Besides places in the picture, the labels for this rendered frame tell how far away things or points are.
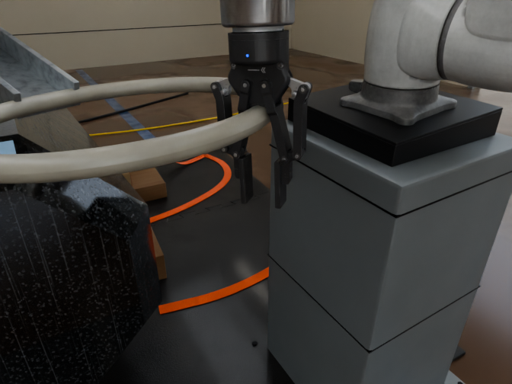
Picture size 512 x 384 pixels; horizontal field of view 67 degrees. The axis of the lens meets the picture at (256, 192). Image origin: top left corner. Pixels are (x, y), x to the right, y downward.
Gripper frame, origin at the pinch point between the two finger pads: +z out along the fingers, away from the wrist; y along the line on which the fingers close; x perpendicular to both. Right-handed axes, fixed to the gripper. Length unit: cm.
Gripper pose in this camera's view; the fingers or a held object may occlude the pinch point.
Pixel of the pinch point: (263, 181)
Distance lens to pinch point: 56.1
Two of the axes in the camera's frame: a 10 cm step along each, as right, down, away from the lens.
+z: 0.4, 9.1, 4.2
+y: -9.3, -1.2, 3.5
